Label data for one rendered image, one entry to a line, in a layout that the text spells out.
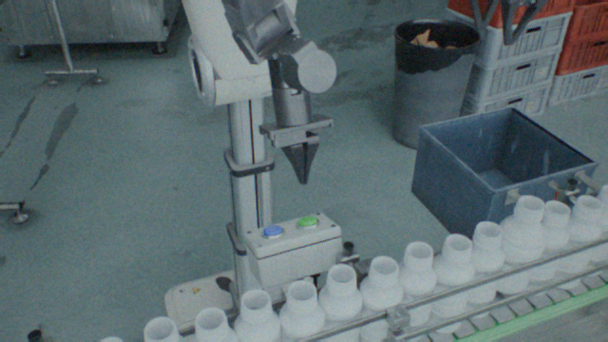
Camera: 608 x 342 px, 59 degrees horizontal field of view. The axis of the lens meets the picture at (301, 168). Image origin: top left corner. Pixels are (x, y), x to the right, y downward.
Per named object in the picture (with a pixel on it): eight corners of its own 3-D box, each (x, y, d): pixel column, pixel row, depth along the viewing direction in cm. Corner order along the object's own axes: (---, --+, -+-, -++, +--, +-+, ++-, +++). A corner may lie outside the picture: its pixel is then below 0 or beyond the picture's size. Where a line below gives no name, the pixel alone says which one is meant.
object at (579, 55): (558, 77, 337) (567, 43, 325) (511, 53, 368) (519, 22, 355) (625, 61, 358) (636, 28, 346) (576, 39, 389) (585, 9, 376)
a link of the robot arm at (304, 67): (274, -2, 79) (227, 32, 77) (308, -10, 69) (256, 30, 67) (314, 66, 84) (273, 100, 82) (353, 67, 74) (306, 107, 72)
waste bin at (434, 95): (408, 162, 298) (424, 54, 261) (370, 124, 332) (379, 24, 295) (476, 146, 312) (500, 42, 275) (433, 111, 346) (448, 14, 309)
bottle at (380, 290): (400, 338, 82) (413, 259, 73) (385, 368, 78) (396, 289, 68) (365, 322, 85) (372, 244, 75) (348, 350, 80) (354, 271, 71)
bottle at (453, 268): (430, 299, 88) (446, 223, 79) (466, 315, 85) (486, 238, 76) (415, 324, 84) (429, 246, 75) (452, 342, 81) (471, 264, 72)
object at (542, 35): (488, 68, 294) (496, 29, 281) (438, 44, 324) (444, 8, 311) (563, 48, 318) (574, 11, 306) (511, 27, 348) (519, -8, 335)
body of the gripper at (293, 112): (335, 130, 81) (330, 82, 79) (271, 143, 78) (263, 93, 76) (318, 124, 87) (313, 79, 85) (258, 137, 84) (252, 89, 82)
